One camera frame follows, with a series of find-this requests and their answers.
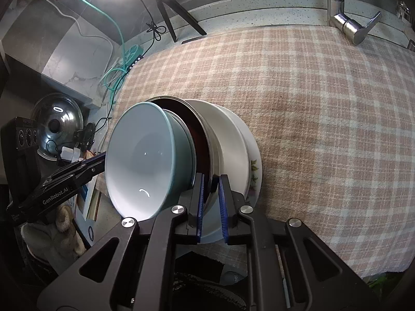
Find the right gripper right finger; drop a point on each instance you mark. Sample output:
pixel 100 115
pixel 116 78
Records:
pixel 227 206

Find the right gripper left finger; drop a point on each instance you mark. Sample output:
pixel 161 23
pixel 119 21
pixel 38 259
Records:
pixel 195 210

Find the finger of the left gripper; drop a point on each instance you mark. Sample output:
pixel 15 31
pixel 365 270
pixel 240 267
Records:
pixel 87 171
pixel 94 165

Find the large stainless steel bowl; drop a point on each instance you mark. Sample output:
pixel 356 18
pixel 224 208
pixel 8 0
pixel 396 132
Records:
pixel 216 159

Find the white plate brown leaf pattern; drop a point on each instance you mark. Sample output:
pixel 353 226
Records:
pixel 235 162

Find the light blue ceramic bowl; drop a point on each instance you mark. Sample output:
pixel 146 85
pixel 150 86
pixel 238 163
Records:
pixel 149 162

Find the red steel-lined bowl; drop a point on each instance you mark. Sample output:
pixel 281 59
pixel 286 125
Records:
pixel 193 121

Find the left gloved hand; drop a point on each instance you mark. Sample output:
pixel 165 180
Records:
pixel 57 243

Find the steel pot lid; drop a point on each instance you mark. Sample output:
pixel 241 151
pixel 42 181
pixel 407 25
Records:
pixel 58 117

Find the plaid beige cloth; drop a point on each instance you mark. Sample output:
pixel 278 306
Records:
pixel 334 124

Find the black power strip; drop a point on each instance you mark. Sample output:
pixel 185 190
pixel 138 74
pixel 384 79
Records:
pixel 137 59

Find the black mini tripod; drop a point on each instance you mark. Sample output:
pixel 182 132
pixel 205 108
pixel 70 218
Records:
pixel 180 11

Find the teal cable reel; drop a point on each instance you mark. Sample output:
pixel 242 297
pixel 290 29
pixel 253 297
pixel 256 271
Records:
pixel 131 54

